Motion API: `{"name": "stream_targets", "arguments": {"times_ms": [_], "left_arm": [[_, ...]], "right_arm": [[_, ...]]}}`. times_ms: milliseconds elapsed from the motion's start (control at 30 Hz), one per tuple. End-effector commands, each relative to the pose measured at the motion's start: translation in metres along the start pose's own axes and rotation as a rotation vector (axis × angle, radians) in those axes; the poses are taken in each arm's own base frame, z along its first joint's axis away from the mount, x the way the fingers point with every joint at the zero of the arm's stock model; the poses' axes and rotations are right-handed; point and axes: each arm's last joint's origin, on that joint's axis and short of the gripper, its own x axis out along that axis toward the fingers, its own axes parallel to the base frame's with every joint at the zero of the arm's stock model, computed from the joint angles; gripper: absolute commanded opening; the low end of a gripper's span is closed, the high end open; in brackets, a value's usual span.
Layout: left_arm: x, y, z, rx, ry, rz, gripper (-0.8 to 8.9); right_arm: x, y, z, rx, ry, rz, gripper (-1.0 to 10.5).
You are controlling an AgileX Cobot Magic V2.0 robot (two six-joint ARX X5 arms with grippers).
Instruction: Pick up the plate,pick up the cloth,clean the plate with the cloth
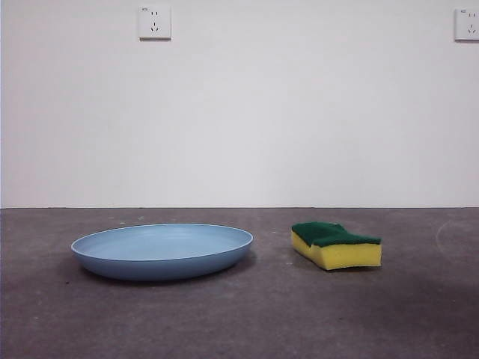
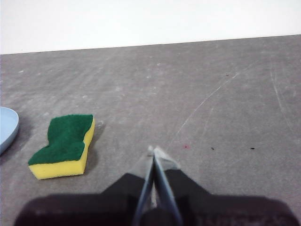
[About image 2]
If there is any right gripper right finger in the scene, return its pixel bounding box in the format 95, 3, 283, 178
153, 145, 301, 226

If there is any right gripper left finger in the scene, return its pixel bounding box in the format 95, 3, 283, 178
13, 145, 155, 226

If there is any green and yellow sponge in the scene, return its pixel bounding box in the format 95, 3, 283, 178
27, 114, 96, 180

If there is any light blue round plate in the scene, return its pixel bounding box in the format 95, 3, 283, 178
0, 106, 20, 155

